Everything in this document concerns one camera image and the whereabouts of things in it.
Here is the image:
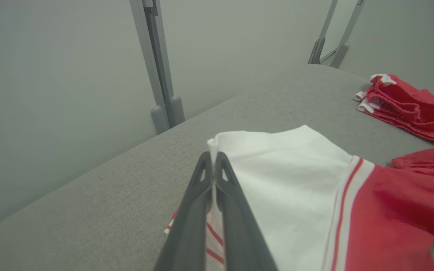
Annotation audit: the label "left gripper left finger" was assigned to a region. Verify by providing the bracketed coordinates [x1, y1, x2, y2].
[155, 152, 214, 271]

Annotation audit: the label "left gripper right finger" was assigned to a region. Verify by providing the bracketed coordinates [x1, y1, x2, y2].
[214, 152, 278, 271]

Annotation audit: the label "red basketball jersey white sleeves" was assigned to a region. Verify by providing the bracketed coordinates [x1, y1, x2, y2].
[164, 125, 434, 271]

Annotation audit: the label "red shorts white trim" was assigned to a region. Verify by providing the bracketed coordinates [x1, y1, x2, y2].
[353, 74, 434, 147]

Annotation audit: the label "grey rounded post foot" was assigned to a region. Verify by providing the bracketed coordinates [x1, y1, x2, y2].
[150, 105, 170, 135]
[170, 95, 185, 126]

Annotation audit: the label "grey partition post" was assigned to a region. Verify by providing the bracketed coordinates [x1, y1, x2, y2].
[128, 0, 176, 128]

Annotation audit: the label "grey partition end frame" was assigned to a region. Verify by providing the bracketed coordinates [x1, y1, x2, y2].
[307, 0, 365, 69]

